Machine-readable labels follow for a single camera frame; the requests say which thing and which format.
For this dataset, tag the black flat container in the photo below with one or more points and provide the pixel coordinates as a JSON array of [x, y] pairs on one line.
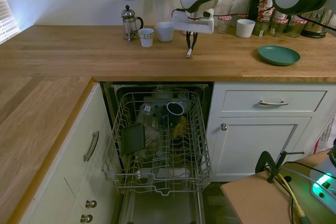
[[132, 138]]

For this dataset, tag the clear glass container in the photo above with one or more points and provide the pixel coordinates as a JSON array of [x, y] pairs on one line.
[[149, 127]]

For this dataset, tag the jars with red lids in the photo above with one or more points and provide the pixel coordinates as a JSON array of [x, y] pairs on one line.
[[315, 23]]

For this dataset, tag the steel dishwasher door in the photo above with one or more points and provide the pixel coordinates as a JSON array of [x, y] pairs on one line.
[[162, 208]]

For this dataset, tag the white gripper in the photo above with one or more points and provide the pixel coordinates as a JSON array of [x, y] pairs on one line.
[[195, 24]]

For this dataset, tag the clear pitcher dark blue lid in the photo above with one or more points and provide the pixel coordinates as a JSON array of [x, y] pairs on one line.
[[162, 6]]

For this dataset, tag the white patterned cup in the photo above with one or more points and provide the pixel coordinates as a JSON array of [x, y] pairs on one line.
[[146, 37]]

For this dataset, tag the wooden mounting table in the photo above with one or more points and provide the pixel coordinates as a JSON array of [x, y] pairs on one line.
[[262, 203]]

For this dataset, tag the white oatmeal cup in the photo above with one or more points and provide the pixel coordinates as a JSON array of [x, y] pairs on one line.
[[266, 2]]

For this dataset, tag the silver cabinet knob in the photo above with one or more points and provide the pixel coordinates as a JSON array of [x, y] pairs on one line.
[[224, 126], [91, 203], [86, 218]]

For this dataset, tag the yellow item in rack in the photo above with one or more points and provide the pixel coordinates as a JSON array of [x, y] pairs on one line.
[[179, 129]]

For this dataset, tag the glass jar red checked lid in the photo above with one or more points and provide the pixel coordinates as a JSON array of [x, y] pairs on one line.
[[296, 27], [278, 27]]

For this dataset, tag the black C-clamp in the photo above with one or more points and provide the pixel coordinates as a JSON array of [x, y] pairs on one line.
[[270, 167]]

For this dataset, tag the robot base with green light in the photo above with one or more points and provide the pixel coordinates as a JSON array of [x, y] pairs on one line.
[[325, 182]]

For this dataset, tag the white mug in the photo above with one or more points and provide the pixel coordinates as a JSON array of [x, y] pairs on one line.
[[164, 32]]

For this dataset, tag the clear pitcher light blue lid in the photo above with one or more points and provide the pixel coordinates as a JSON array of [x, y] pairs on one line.
[[130, 1]]

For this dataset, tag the green plate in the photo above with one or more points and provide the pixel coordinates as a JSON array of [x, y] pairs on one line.
[[278, 55]]

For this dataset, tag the clear drinking glass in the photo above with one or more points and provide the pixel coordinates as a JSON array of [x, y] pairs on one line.
[[240, 9]]

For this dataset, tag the window blinds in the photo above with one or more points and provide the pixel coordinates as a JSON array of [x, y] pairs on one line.
[[6, 19]]

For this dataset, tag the dark blue mug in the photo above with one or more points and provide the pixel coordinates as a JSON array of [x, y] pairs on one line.
[[175, 112]]

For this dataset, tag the green can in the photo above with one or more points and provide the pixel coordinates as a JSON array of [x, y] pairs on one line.
[[261, 28]]

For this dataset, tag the glass French press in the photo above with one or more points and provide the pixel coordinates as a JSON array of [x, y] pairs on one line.
[[129, 24]]

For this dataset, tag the white ceramic pot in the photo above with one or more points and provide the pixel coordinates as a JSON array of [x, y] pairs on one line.
[[245, 28]]

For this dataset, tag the small jar red checked lid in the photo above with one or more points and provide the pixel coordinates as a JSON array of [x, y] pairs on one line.
[[224, 24]]

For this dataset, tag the steel electric kettle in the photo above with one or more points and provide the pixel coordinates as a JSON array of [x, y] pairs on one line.
[[319, 24]]

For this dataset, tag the white plastic bag red print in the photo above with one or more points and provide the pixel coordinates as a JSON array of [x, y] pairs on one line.
[[326, 134]]

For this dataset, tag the red oatmeal cup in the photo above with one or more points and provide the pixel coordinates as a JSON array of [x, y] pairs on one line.
[[263, 15]]

